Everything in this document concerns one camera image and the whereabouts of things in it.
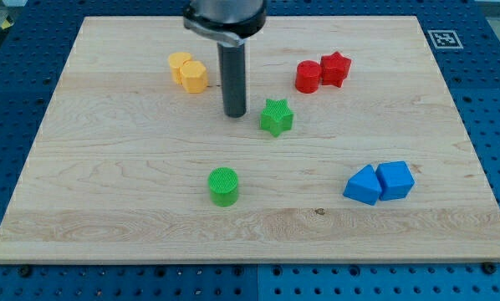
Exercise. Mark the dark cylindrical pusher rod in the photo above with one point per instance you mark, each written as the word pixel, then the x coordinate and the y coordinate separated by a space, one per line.
pixel 233 80

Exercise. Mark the yellow cylinder block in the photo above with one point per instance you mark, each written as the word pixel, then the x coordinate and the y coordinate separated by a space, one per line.
pixel 176 61

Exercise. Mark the red cylinder block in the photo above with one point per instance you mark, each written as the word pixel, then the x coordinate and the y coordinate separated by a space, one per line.
pixel 308 75

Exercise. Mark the red star block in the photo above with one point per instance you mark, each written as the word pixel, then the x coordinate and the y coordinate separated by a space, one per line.
pixel 334 69

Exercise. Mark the white fiducial marker tag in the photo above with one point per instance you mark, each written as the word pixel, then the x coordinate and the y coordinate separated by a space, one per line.
pixel 445 39

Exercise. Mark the blue cube block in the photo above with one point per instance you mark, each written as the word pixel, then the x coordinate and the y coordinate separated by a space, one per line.
pixel 395 180

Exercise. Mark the green cylinder block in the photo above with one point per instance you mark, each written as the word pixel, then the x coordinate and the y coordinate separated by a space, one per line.
pixel 223 186

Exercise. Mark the green star block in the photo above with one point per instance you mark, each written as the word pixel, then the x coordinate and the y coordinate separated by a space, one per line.
pixel 276 117

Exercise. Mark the blue triangle block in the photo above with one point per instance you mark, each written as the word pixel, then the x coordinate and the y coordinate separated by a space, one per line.
pixel 364 186

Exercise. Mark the yellow hexagon block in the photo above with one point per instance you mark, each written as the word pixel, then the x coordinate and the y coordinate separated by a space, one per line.
pixel 194 77

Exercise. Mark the wooden board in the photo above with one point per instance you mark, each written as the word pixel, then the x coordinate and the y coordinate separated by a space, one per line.
pixel 118 169

